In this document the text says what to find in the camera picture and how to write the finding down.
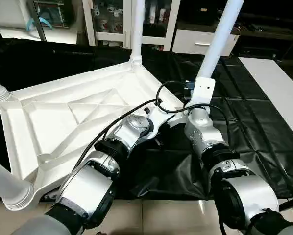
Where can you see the white drawer cabinet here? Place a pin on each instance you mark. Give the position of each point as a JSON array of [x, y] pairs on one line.
[[274, 19]]

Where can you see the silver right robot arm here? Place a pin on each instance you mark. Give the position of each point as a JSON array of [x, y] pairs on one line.
[[225, 166]]

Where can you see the white drawer unit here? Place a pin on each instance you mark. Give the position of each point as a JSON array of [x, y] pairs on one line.
[[195, 43]]

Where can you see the blue frame trolley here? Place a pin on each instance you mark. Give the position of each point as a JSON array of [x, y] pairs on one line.
[[46, 14]]

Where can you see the white plastic table top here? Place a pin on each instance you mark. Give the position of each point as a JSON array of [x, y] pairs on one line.
[[63, 112]]

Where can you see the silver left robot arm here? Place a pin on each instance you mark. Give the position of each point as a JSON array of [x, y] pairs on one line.
[[112, 156]]

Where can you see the black metal stand leg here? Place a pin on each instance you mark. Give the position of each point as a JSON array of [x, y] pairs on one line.
[[292, 203]]

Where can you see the white glass door cabinet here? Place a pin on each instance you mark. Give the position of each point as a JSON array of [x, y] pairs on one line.
[[112, 19]]

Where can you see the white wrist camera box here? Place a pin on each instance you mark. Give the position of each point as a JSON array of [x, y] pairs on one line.
[[203, 93], [163, 117]]

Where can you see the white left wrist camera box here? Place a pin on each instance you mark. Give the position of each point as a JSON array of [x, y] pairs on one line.
[[163, 117]]

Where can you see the black work mat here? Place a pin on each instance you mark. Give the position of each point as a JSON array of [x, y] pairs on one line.
[[264, 122]]

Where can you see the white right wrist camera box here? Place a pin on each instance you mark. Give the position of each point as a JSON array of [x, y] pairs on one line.
[[203, 93]]

